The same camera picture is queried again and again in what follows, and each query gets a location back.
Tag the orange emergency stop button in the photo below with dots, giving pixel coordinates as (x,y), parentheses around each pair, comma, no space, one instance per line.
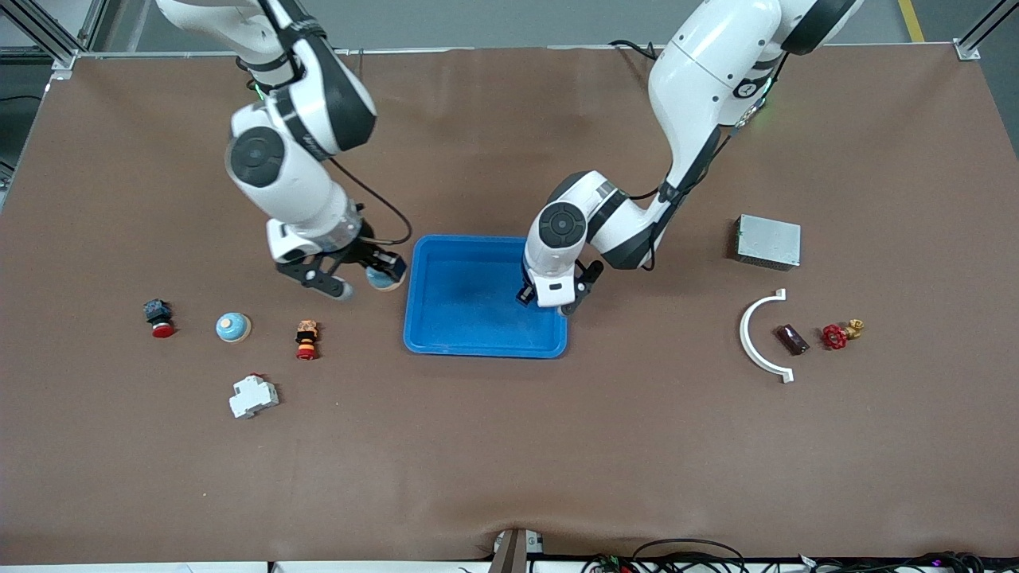
(306,338)

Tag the white curved bracket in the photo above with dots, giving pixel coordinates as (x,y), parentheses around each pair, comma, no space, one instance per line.
(744,334)

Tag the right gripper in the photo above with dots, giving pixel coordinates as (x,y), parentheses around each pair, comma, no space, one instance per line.
(367,251)

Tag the white circuit breaker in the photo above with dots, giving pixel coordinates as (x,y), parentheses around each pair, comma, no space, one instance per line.
(253,396)

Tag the silver metal box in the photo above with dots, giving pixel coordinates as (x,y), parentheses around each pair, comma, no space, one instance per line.
(768,241)

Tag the blue plastic tray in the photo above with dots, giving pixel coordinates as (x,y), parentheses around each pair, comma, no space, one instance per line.
(470,310)

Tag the red push button black base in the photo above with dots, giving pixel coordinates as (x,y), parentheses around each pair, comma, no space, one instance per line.
(159,313)

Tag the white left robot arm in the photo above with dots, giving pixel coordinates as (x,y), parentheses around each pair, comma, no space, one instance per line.
(708,72)

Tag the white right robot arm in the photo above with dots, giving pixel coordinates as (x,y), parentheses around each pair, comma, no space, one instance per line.
(279,183)

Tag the brown mounting pole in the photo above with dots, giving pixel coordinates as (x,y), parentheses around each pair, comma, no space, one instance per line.
(513,553)

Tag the dark electrolytic capacitor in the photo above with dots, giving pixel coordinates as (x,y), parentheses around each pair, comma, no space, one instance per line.
(793,340)

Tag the blue bell cream button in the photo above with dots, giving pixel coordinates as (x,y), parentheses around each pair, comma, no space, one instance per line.
(386,280)
(233,328)

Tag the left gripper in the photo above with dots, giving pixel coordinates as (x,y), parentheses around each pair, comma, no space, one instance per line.
(528,293)

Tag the aluminium frame profile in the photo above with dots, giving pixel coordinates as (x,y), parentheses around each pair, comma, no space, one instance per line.
(975,36)
(40,30)

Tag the brown table mat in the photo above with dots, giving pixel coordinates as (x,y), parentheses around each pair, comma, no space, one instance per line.
(509,446)

